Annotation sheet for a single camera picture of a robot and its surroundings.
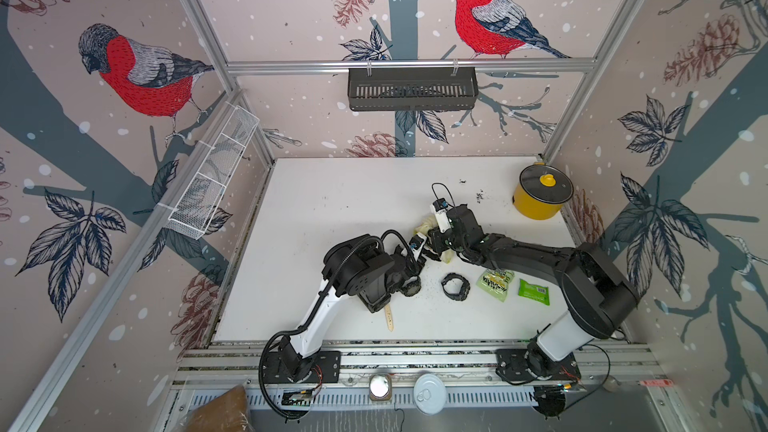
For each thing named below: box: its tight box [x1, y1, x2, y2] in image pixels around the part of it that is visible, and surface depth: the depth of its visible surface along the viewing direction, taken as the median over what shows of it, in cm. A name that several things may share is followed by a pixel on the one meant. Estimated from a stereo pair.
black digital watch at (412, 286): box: [402, 276, 422, 297], surface depth 85 cm
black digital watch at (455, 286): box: [441, 272, 471, 301], surface depth 88 cm
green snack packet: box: [476, 269, 515, 303], surface depth 89 cm
